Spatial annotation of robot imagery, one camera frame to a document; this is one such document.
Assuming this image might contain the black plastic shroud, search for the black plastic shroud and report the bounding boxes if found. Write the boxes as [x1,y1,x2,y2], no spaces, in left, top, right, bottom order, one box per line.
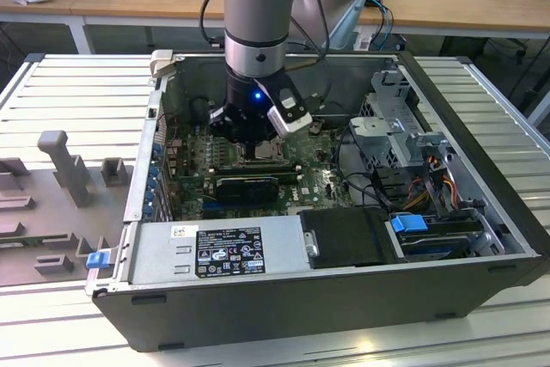
[297,207,394,269]

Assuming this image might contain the grey brown parts rack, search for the grey brown parts rack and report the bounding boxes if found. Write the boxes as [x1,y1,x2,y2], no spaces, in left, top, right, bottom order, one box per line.
[0,129,134,289]

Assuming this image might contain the black looped cable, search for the black looped cable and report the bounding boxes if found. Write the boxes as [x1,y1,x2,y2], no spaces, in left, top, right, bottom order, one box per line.
[333,125,390,213]

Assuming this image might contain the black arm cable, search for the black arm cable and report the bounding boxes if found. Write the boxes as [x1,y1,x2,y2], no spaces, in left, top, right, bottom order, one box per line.
[198,0,229,48]

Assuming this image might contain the black graphics card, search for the black graphics card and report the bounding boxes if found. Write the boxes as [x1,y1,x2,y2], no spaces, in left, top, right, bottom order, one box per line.
[213,174,280,205]

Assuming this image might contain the bright metal drive bracket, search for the bright metal drive bracket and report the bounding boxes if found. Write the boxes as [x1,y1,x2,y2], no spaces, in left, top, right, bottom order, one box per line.
[348,116,407,157]

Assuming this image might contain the blue disk carrier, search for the blue disk carrier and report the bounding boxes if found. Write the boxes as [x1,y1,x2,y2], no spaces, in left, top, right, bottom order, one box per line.
[389,213,428,235]

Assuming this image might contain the silver power supply unit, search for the silver power supply unit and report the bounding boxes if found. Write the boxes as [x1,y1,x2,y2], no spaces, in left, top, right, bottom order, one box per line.
[124,215,321,286]

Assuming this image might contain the metal socket cover frame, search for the metal socket cover frame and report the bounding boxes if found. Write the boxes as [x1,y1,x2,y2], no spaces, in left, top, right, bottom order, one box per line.
[247,139,288,165]

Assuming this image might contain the yellow red power wires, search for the yellow red power wires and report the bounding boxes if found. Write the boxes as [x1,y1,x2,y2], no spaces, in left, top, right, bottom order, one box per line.
[403,160,456,213]

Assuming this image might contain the blue plastic latch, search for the blue plastic latch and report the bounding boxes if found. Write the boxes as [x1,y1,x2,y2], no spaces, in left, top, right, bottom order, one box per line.
[85,251,109,272]

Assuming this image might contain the blue cable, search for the blue cable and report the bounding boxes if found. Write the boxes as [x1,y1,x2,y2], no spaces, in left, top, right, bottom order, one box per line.
[364,0,394,48]

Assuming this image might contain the green motherboard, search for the green motherboard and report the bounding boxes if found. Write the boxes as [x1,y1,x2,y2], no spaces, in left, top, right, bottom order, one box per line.
[161,115,375,222]

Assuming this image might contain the beige case latch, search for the beige case latch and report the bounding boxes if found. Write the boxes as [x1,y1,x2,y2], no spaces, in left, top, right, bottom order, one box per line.
[149,49,175,80]

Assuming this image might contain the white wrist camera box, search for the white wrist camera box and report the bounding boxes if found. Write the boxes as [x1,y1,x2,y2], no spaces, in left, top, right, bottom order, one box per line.
[255,76,314,138]

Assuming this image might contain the silver metal drive cage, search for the silver metal drive cage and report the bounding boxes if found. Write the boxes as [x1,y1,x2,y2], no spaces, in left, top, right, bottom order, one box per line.
[347,68,456,179]

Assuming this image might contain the CPU socket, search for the CPU socket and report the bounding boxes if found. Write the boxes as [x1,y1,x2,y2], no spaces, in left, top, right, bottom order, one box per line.
[238,139,291,168]

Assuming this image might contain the green RAM stick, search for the green RAM stick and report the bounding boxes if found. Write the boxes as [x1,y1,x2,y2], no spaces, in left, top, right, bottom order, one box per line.
[214,167,302,183]
[0,234,70,251]

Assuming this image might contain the dark hard disk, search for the dark hard disk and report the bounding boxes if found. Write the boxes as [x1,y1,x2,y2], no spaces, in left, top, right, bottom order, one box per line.
[399,233,474,263]

